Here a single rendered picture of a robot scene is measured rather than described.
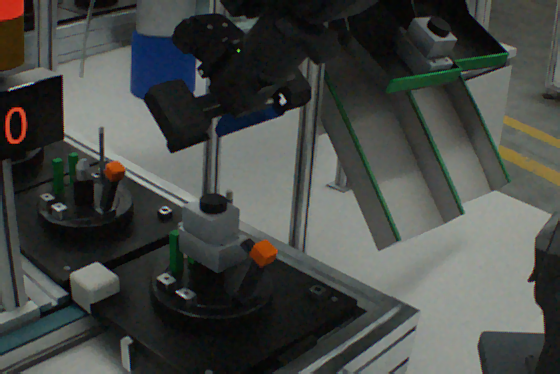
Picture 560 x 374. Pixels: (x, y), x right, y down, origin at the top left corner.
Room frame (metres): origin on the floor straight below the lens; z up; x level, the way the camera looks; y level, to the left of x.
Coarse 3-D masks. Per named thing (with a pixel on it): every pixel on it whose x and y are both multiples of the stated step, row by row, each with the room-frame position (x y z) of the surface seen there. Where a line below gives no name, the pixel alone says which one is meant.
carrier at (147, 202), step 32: (32, 192) 0.95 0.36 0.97; (64, 192) 0.92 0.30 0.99; (96, 192) 0.93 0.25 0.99; (128, 192) 0.93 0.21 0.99; (32, 224) 0.86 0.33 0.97; (64, 224) 0.83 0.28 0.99; (96, 224) 0.84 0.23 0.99; (128, 224) 0.88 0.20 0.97; (160, 224) 0.89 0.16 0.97; (32, 256) 0.78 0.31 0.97; (64, 256) 0.78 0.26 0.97; (96, 256) 0.79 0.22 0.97; (128, 256) 0.81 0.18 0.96; (64, 288) 0.73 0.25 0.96
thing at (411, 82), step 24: (384, 0) 1.03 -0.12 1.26; (408, 0) 1.00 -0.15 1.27; (336, 24) 0.92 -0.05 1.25; (360, 24) 0.96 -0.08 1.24; (384, 24) 0.99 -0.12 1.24; (408, 24) 0.99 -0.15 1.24; (360, 48) 0.88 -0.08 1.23; (384, 48) 0.93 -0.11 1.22; (384, 72) 0.85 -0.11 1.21; (408, 72) 0.90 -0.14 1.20; (456, 72) 0.92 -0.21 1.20
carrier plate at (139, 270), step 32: (160, 256) 0.81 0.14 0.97; (128, 288) 0.73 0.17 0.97; (288, 288) 0.76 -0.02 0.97; (128, 320) 0.67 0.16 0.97; (160, 320) 0.68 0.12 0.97; (288, 320) 0.70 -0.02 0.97; (320, 320) 0.70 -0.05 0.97; (160, 352) 0.62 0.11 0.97; (192, 352) 0.63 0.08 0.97; (224, 352) 0.63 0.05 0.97; (256, 352) 0.64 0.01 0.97
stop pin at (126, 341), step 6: (126, 342) 0.63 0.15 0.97; (132, 342) 0.64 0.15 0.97; (126, 348) 0.63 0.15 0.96; (132, 348) 0.63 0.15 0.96; (126, 354) 0.63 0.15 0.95; (132, 354) 0.63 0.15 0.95; (126, 360) 0.63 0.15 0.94; (132, 360) 0.63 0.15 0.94; (126, 366) 0.63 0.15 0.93; (132, 366) 0.63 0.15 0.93
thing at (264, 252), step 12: (252, 240) 0.70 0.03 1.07; (264, 240) 0.69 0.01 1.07; (252, 252) 0.68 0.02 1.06; (264, 252) 0.68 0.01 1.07; (276, 252) 0.68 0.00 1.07; (252, 264) 0.69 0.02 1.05; (264, 264) 0.68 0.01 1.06; (252, 276) 0.69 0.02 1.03; (240, 288) 0.70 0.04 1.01; (252, 288) 0.69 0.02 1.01
